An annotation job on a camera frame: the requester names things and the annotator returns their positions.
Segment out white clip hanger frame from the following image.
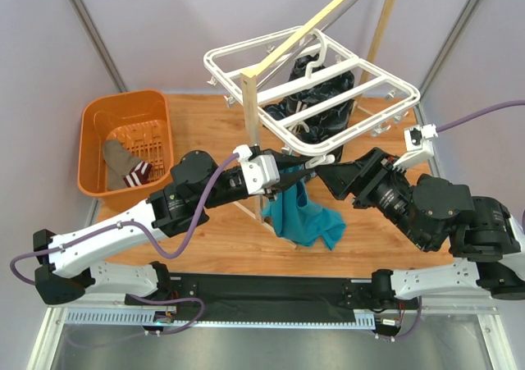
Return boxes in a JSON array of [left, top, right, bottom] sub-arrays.
[[203, 27, 421, 163]]

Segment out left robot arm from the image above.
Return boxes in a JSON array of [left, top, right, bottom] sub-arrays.
[[33, 145, 313, 305]]

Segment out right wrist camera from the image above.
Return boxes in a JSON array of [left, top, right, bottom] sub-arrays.
[[394, 124, 438, 171]]

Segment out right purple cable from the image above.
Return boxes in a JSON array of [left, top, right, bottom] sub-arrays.
[[436, 101, 525, 231]]

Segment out grey maroon striped sock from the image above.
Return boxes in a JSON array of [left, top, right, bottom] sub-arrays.
[[103, 139, 153, 191]]

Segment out teal cloth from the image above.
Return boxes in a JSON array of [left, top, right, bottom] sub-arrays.
[[261, 181, 346, 250]]

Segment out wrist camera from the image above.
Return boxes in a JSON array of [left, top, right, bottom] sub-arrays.
[[233, 144, 280, 195], [394, 124, 438, 171]]

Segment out slotted cable duct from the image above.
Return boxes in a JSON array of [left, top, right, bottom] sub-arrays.
[[63, 308, 376, 331]]

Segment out black base cloth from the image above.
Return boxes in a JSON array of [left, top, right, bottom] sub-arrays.
[[171, 272, 354, 321]]

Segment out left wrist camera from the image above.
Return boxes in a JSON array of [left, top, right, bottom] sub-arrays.
[[233, 144, 280, 195]]

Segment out orange laundry basket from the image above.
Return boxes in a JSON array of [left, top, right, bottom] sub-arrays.
[[77, 89, 174, 212]]

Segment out dark patterned shorts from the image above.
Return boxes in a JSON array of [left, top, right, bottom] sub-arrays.
[[262, 53, 355, 162]]

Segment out wooden drying rack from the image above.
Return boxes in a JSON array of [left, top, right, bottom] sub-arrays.
[[240, 0, 396, 232]]

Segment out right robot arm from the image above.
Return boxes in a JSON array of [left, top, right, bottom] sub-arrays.
[[316, 148, 524, 304]]

